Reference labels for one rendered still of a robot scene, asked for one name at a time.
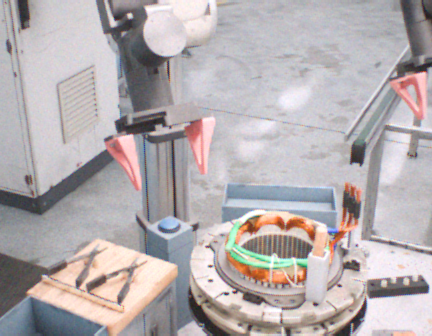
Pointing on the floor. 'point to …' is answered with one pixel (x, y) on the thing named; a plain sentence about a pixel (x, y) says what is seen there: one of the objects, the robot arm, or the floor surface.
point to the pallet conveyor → (371, 137)
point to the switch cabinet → (49, 100)
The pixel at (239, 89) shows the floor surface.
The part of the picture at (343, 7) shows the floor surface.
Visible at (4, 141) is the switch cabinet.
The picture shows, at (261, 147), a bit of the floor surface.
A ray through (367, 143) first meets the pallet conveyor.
